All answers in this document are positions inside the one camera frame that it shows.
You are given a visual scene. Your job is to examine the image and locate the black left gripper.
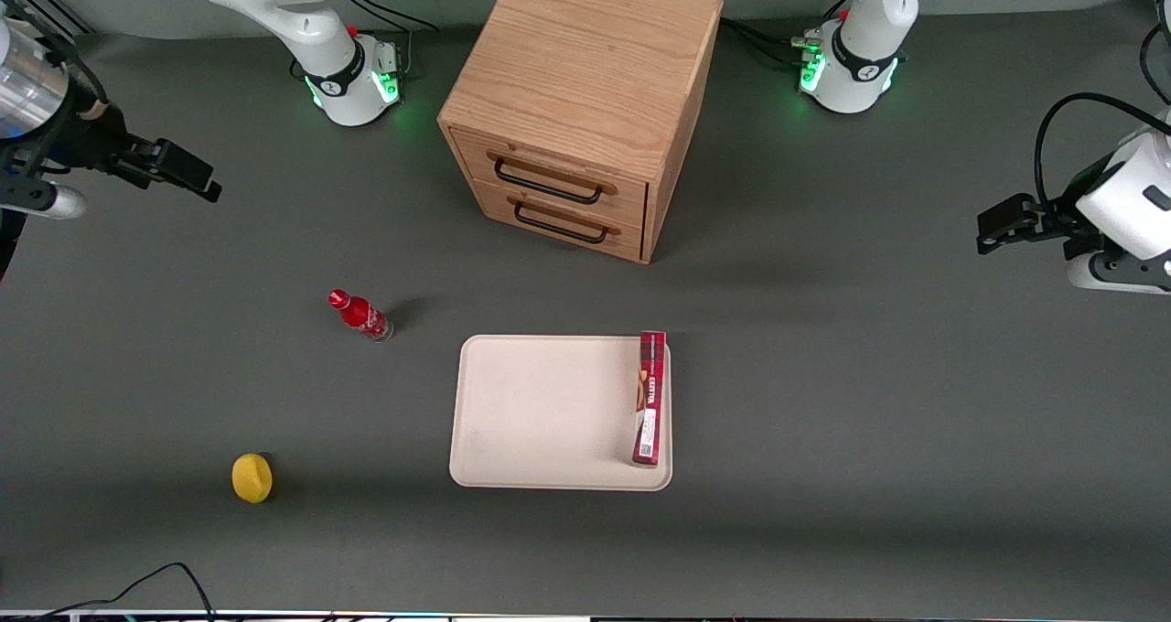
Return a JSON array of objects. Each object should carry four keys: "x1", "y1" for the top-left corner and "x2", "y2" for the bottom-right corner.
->
[{"x1": 976, "y1": 157, "x2": 1112, "y2": 256}]

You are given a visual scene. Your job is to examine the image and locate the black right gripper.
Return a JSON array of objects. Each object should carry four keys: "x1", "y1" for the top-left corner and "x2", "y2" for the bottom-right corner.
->
[{"x1": 41, "y1": 99, "x2": 223, "y2": 204}]

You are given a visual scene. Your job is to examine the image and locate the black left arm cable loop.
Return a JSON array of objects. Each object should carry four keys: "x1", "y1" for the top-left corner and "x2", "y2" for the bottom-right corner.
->
[{"x1": 1034, "y1": 92, "x2": 1171, "y2": 206}]

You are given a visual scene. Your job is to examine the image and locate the long black drawer handle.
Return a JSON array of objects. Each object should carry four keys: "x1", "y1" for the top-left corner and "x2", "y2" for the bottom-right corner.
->
[{"x1": 493, "y1": 156, "x2": 607, "y2": 207}]

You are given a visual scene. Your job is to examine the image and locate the wooden drawer with short handle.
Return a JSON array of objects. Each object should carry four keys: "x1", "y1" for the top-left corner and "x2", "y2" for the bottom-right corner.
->
[{"x1": 472, "y1": 179, "x2": 648, "y2": 264}]

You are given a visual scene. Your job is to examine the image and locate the black left arm base cables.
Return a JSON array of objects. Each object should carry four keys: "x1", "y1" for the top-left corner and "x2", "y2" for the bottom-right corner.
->
[{"x1": 720, "y1": 0, "x2": 854, "y2": 70}]

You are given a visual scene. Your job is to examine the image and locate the black arm base cables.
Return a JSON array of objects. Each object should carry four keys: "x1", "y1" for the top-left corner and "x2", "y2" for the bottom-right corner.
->
[
  {"x1": 720, "y1": 0, "x2": 854, "y2": 70},
  {"x1": 343, "y1": 0, "x2": 442, "y2": 79}
]

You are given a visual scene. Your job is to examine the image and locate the thin black table cable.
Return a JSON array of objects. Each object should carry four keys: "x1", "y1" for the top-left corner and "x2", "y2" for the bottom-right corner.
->
[{"x1": 27, "y1": 562, "x2": 217, "y2": 622}]

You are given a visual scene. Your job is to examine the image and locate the beige rectangular tray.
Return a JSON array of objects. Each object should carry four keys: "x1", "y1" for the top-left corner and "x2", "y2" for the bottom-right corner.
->
[{"x1": 448, "y1": 334, "x2": 674, "y2": 492}]

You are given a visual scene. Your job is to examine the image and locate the red coke bottle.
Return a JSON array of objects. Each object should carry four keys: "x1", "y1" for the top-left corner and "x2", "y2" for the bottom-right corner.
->
[{"x1": 328, "y1": 289, "x2": 395, "y2": 343}]

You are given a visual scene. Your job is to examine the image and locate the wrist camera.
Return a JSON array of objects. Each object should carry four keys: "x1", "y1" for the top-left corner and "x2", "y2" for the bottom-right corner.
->
[
  {"x1": 1065, "y1": 249, "x2": 1171, "y2": 295},
  {"x1": 0, "y1": 176, "x2": 89, "y2": 221}
]

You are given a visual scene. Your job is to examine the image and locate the yellow lemon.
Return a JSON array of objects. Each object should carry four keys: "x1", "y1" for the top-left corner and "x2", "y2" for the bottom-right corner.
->
[{"x1": 231, "y1": 453, "x2": 274, "y2": 505}]

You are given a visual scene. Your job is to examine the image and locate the wooden drawer cabinet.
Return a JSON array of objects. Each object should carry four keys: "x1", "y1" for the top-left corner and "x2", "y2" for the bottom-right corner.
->
[{"x1": 437, "y1": 0, "x2": 725, "y2": 265}]

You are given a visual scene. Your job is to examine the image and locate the short black drawer handle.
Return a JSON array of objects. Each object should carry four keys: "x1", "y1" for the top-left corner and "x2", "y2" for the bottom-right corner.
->
[{"x1": 513, "y1": 198, "x2": 611, "y2": 245}]

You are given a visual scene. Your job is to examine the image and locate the wooden drawer with long handle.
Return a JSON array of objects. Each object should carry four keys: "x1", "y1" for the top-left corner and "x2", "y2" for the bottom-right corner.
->
[{"x1": 448, "y1": 126, "x2": 650, "y2": 231}]

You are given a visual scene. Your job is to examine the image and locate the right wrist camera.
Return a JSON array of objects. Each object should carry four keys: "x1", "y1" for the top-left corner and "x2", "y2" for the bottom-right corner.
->
[{"x1": 0, "y1": 176, "x2": 89, "y2": 221}]

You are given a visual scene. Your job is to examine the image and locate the black right arm base cables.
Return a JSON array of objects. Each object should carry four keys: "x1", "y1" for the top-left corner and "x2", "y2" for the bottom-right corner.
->
[{"x1": 343, "y1": 0, "x2": 442, "y2": 79}]

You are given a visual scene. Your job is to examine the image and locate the black cable at frame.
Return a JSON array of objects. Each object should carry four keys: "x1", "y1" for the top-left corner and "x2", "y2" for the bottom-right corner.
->
[{"x1": 1138, "y1": 0, "x2": 1171, "y2": 108}]

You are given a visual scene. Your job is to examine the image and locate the black aluminium frame rail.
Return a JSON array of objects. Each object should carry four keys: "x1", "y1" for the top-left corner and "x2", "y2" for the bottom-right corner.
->
[{"x1": 0, "y1": 0, "x2": 95, "y2": 39}]

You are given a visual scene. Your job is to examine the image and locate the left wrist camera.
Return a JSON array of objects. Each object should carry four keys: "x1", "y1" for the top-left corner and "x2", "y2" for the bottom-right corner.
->
[{"x1": 1065, "y1": 249, "x2": 1171, "y2": 295}]

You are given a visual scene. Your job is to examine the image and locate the red biscuit box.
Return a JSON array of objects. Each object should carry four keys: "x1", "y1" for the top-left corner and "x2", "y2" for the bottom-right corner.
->
[{"x1": 631, "y1": 330, "x2": 668, "y2": 467}]

